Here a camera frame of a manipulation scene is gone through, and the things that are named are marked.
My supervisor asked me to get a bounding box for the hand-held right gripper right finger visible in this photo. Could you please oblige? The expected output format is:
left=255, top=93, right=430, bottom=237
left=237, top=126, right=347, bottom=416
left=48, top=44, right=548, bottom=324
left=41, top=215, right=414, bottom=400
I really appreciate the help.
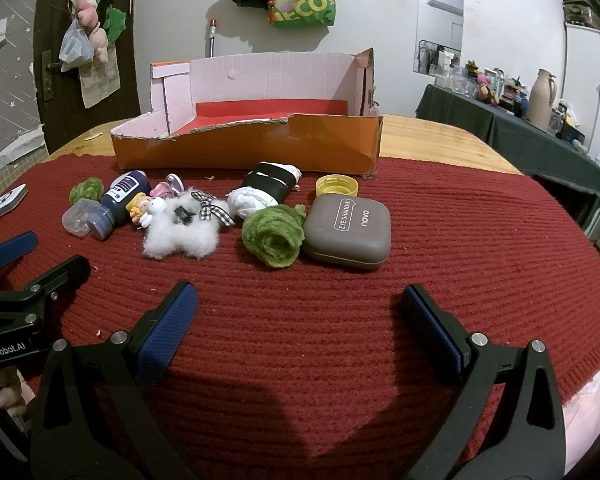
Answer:
left=400, top=284, right=567, bottom=480

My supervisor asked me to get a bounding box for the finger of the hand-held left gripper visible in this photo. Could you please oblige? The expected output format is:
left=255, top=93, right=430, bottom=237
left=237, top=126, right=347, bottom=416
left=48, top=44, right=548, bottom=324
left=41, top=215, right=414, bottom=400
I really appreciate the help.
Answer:
left=0, top=231, right=37, bottom=281
left=25, top=254, right=91, bottom=306

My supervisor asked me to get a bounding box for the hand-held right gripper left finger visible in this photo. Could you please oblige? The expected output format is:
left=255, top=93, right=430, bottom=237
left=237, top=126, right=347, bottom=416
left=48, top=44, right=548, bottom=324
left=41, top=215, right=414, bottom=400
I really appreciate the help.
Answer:
left=27, top=281, right=199, bottom=480

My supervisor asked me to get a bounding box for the clear plastic small box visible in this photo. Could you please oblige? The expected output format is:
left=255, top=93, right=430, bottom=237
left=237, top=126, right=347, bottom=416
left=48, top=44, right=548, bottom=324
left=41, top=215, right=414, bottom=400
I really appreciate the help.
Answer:
left=61, top=198, right=101, bottom=236

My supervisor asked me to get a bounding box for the small green fuzzy ball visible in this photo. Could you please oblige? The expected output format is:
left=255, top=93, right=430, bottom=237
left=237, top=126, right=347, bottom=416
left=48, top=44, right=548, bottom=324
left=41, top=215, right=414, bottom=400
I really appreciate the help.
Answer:
left=69, top=176, right=105, bottom=206

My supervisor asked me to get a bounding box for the white fluffy sheep plush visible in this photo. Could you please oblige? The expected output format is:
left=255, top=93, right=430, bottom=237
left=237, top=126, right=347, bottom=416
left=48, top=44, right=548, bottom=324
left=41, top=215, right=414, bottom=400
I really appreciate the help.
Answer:
left=139, top=190, right=236, bottom=261

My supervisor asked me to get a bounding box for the yellow-haired doll figurine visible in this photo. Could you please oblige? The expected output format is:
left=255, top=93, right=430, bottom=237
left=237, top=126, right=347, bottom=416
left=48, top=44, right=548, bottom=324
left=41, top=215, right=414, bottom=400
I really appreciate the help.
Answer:
left=126, top=192, right=153, bottom=225

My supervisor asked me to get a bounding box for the dark blue paint bottle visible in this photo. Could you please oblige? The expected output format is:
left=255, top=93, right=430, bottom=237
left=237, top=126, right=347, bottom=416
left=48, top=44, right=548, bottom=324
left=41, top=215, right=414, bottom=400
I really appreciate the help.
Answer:
left=87, top=170, right=150, bottom=241

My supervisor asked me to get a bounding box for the grey eyeshadow case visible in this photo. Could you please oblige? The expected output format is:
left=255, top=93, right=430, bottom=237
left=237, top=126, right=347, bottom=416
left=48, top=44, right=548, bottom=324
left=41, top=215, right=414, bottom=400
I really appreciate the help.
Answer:
left=302, top=194, right=392, bottom=271

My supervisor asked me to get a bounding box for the large green fuzzy ball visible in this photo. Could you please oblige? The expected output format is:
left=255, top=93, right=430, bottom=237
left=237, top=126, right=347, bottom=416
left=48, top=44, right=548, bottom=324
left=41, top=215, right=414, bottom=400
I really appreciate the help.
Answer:
left=241, top=203, right=307, bottom=270

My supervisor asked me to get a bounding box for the yellow bottle cap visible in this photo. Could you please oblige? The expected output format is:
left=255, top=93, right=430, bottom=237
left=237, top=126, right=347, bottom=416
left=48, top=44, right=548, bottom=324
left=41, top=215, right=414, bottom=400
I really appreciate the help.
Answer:
left=315, top=174, right=359, bottom=198

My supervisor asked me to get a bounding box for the black and white sock roll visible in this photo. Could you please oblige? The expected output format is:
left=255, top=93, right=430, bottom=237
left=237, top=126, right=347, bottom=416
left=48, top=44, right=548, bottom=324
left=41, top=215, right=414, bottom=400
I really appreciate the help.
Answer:
left=227, top=161, right=302, bottom=221

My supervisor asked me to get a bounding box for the orange cardboard box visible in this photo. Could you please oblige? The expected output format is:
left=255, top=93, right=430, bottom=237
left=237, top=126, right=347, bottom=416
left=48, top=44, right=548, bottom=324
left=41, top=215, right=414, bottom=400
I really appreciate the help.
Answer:
left=110, top=47, right=385, bottom=180

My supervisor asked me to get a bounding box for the person's left hand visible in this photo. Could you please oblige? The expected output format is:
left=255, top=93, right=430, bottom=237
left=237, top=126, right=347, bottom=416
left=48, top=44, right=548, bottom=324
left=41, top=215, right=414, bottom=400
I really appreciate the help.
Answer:
left=0, top=366, right=36, bottom=418

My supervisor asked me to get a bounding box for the white square charger device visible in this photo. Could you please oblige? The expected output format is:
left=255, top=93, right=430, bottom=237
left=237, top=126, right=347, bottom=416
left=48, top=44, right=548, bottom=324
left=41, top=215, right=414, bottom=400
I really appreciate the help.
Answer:
left=0, top=184, right=28, bottom=218

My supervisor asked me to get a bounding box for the red knitted mat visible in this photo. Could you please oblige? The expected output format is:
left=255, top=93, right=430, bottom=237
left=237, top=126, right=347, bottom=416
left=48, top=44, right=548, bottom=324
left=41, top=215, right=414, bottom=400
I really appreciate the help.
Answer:
left=0, top=152, right=600, bottom=480

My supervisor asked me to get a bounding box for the star printed curtain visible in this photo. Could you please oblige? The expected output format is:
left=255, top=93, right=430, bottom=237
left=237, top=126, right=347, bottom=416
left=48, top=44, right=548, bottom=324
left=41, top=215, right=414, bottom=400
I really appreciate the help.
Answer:
left=0, top=0, right=48, bottom=181

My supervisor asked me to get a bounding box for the pink cloth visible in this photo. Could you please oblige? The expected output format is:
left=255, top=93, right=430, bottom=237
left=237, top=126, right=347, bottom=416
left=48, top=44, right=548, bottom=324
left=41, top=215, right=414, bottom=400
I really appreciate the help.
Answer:
left=560, top=360, right=600, bottom=480

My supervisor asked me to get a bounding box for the beige fabric pouch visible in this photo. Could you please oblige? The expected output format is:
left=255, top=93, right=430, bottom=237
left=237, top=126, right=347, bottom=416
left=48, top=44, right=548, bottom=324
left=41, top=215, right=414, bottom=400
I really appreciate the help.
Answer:
left=77, top=55, right=122, bottom=108

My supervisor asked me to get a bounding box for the clear blue plastic bag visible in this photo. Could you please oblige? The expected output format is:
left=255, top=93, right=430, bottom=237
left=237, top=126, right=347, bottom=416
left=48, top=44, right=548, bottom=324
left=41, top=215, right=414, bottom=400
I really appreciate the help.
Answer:
left=59, top=22, right=95, bottom=72

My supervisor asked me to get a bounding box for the dark green covered side table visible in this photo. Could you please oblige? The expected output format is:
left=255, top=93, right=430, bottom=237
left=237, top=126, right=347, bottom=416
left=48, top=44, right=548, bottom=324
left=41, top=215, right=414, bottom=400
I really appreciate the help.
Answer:
left=415, top=84, right=600, bottom=201

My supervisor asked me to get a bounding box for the dark wooden door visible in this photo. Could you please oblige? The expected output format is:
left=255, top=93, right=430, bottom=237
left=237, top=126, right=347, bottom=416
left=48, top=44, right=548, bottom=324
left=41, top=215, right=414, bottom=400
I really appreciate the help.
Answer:
left=32, top=0, right=141, bottom=153

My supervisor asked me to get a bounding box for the green hanging cloth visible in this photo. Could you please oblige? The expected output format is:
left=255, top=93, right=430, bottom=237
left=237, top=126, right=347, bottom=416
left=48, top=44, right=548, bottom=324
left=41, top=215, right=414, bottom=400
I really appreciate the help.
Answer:
left=102, top=5, right=127, bottom=46

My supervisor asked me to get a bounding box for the pink hanging plush toy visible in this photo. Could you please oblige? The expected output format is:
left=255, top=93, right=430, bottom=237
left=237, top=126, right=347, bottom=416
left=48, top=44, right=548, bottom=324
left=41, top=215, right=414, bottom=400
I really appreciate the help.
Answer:
left=75, top=0, right=110, bottom=63

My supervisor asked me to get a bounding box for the pink plush doll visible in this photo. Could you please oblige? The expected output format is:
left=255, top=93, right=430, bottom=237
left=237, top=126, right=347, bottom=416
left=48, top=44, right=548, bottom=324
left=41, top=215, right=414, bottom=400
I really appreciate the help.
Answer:
left=475, top=72, right=501, bottom=106

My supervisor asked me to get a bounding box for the cluster of glass cups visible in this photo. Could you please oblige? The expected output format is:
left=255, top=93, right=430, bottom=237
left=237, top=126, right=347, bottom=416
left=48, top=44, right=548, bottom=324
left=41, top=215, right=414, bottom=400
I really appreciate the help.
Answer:
left=447, top=67, right=478, bottom=96

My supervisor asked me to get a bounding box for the beige thermos jug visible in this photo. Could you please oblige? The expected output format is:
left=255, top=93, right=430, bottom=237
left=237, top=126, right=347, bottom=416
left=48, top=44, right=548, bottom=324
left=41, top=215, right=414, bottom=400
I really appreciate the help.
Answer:
left=525, top=68, right=558, bottom=132

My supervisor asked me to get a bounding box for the white refrigerator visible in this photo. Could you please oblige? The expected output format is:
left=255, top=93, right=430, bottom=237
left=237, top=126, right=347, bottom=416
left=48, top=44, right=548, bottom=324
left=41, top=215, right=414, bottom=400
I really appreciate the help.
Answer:
left=562, top=0, right=600, bottom=161

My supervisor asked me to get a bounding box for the white air conditioner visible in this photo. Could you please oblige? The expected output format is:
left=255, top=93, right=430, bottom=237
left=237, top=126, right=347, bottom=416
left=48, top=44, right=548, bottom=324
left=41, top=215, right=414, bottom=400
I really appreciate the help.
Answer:
left=426, top=0, right=465, bottom=15

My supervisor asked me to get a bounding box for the patterned storage bag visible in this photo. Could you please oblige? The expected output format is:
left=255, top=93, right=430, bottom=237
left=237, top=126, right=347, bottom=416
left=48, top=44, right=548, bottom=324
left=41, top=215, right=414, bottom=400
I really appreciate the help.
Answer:
left=562, top=0, right=600, bottom=31

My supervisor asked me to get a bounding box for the metal door handle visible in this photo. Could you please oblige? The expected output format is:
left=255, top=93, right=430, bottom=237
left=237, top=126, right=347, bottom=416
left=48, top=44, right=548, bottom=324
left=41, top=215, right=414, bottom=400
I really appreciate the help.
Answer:
left=40, top=50, right=63, bottom=103

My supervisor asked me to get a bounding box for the wire rack with bottles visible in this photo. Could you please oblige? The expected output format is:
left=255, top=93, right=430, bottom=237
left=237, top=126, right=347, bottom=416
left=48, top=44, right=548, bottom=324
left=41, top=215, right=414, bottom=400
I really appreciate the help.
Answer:
left=414, top=40, right=461, bottom=78

